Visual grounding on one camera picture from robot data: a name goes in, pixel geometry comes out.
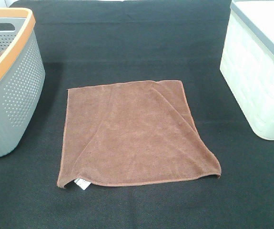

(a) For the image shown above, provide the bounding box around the brown microfibre towel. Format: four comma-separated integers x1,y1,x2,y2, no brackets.
57,80,222,188

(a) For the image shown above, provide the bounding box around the black fabric table mat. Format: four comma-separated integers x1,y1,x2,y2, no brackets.
0,0,274,229

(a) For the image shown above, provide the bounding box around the grey basket with orange rim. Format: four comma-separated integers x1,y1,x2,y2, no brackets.
0,8,45,157

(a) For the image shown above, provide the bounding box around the white basket with grey rim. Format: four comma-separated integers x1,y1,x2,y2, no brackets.
220,0,274,140

